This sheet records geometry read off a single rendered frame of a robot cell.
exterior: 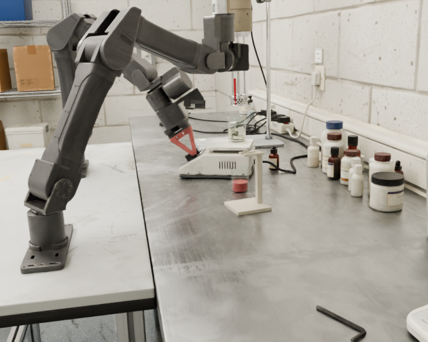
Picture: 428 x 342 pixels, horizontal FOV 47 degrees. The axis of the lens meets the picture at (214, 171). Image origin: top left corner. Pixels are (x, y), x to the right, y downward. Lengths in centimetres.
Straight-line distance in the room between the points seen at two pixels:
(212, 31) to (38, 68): 237
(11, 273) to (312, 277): 49
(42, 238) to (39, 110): 292
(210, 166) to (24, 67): 226
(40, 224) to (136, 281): 22
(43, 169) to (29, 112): 291
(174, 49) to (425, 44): 60
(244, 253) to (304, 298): 18
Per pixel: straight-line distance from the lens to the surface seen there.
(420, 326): 67
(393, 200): 111
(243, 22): 173
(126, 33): 96
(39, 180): 92
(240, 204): 111
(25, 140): 354
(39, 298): 80
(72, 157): 92
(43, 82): 343
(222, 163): 133
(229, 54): 117
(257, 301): 73
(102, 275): 84
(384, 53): 146
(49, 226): 93
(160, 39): 103
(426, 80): 129
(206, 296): 75
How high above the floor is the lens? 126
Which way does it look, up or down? 15 degrees down
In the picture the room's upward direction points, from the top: 2 degrees counter-clockwise
